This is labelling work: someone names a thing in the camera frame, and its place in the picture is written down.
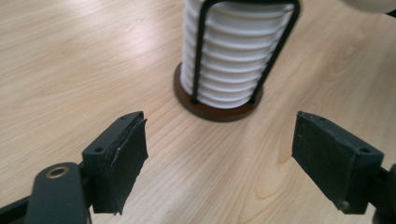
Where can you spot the stack of white coasters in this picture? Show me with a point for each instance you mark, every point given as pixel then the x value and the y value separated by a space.
pixel 233 62

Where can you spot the white round object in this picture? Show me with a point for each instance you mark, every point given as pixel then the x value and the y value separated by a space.
pixel 370 4

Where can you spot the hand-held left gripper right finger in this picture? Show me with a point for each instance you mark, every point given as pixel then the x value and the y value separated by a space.
pixel 330 155

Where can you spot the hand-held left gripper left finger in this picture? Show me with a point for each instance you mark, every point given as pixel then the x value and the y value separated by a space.
pixel 115 168

